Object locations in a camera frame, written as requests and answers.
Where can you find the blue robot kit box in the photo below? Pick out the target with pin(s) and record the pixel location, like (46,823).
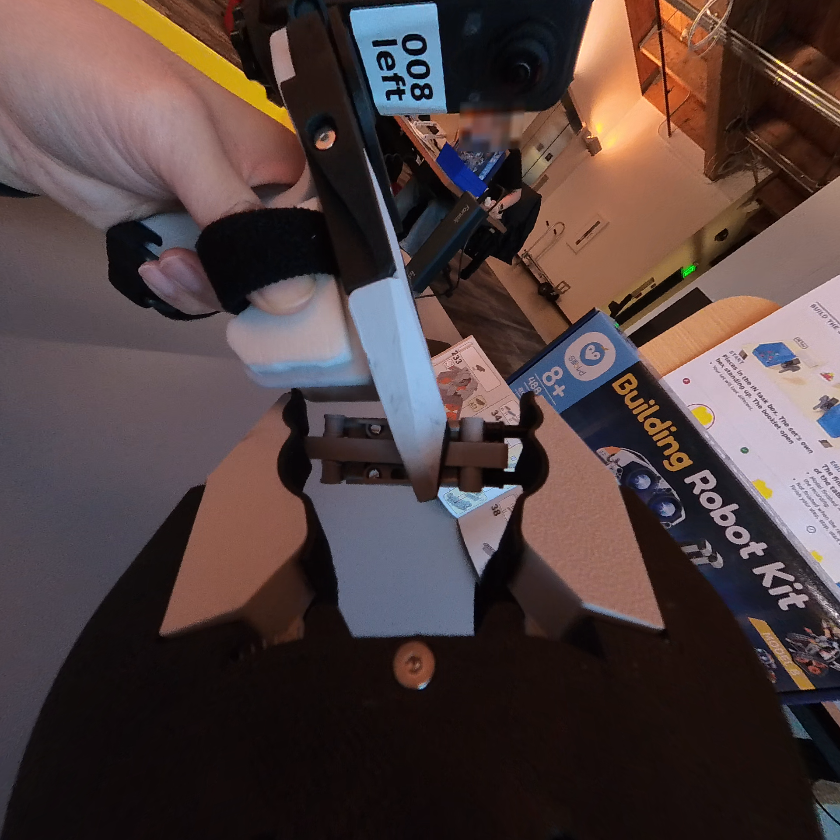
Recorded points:
(689,492)

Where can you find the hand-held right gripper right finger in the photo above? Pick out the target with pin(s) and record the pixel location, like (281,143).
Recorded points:
(584,525)

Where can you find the grey desk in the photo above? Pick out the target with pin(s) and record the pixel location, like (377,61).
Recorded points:
(98,426)

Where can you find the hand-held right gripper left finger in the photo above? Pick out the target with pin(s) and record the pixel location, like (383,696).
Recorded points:
(243,525)

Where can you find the person's left hand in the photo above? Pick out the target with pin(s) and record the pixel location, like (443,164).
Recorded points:
(131,118)

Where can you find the yellow plastic bin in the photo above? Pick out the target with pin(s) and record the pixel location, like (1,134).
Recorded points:
(197,52)

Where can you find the open building instruction booklet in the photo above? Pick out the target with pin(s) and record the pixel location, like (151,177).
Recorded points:
(472,374)

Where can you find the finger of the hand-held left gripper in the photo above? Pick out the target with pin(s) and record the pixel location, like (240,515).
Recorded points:
(400,367)

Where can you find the blue plastic bin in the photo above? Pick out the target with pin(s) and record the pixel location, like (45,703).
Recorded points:
(466,167)

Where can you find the dark grey brick assembly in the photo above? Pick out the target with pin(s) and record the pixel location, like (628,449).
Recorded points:
(354,453)

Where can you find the white printed instruction sheet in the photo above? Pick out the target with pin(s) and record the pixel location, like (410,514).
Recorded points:
(774,394)

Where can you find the metal hand cart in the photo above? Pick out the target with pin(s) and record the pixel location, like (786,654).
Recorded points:
(548,262)

